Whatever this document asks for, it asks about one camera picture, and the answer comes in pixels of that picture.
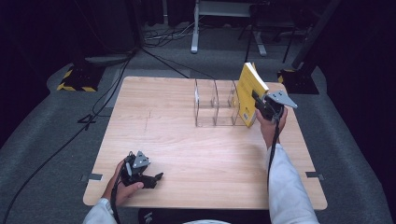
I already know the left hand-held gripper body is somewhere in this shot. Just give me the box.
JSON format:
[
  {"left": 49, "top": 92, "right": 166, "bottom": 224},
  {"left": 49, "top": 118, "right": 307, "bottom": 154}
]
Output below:
[{"left": 119, "top": 150, "right": 152, "bottom": 189}]

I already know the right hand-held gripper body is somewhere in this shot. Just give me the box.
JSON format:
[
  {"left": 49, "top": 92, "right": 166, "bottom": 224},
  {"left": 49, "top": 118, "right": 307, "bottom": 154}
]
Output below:
[{"left": 254, "top": 90, "right": 299, "bottom": 122}]

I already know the yellow book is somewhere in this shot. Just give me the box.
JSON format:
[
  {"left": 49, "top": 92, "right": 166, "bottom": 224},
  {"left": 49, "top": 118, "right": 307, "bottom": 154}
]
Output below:
[{"left": 236, "top": 62, "right": 271, "bottom": 128}]

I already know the clear acrylic book rack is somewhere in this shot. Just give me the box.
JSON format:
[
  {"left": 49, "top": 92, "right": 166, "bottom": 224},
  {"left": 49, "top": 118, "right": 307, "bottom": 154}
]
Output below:
[{"left": 193, "top": 77, "right": 250, "bottom": 128}]

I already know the person's right hand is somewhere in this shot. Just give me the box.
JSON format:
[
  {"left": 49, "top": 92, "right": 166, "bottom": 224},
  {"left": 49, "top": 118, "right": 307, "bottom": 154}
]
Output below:
[{"left": 255, "top": 106, "right": 289, "bottom": 149}]

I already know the person's left hand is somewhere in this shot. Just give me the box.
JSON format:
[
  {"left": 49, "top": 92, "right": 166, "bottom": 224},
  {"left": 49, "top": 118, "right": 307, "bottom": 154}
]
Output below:
[{"left": 102, "top": 160, "right": 145, "bottom": 207}]

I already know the yellow black striped stand base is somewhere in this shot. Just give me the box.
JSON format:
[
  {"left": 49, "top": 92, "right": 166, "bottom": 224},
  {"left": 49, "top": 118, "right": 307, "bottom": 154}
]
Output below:
[
  {"left": 56, "top": 63, "right": 106, "bottom": 93},
  {"left": 276, "top": 67, "right": 320, "bottom": 95}
]

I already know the black tape strip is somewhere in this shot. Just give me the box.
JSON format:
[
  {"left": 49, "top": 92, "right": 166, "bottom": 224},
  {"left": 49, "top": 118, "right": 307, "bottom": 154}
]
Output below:
[
  {"left": 80, "top": 173, "right": 104, "bottom": 183},
  {"left": 304, "top": 171, "right": 325, "bottom": 182}
]

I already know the person's dark lap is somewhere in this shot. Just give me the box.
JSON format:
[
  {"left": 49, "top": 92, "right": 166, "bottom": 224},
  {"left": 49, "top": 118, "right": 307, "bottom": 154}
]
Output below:
[{"left": 137, "top": 207, "right": 273, "bottom": 224}]

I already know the dark slanted metal pole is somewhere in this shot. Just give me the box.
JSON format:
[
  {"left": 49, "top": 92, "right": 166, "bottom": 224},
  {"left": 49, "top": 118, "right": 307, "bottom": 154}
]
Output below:
[{"left": 290, "top": 0, "right": 344, "bottom": 71}]

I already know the left hand-held gripper black cable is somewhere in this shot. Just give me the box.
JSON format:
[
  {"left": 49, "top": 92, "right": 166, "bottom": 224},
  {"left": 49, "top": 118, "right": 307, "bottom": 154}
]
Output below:
[{"left": 109, "top": 167, "right": 125, "bottom": 224}]

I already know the hand-held gripper black cable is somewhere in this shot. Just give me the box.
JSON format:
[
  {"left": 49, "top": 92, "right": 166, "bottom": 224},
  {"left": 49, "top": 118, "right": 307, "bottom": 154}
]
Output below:
[
  {"left": 109, "top": 167, "right": 125, "bottom": 224},
  {"left": 266, "top": 106, "right": 285, "bottom": 191}
]

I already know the right hand-held gripper black cable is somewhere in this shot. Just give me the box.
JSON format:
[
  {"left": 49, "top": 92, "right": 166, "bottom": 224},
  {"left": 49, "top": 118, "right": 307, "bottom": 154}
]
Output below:
[{"left": 266, "top": 106, "right": 285, "bottom": 191}]

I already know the long black floor cable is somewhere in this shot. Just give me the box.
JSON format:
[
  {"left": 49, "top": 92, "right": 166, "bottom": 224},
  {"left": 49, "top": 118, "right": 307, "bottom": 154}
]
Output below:
[{"left": 0, "top": 46, "right": 139, "bottom": 222}]

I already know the white desk frame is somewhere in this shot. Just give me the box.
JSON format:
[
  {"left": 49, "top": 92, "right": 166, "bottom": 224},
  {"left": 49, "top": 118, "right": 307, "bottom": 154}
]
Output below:
[{"left": 190, "top": 0, "right": 268, "bottom": 57}]

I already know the bundle of floor cables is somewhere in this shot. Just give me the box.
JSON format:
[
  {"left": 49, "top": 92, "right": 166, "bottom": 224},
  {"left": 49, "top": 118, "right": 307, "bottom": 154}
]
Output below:
[{"left": 143, "top": 21, "right": 200, "bottom": 49}]

